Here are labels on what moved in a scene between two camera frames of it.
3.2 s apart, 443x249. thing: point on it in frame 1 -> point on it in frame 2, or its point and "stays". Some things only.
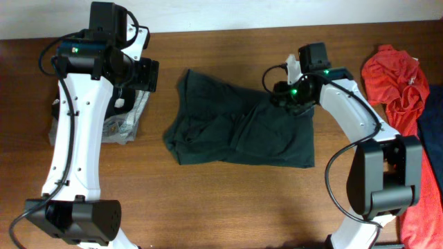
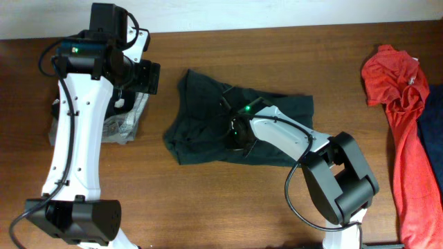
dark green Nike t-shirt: (216, 123) stays
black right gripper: (282, 91) -> (234, 145)
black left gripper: (148, 77) stays
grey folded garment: (117, 128) stays
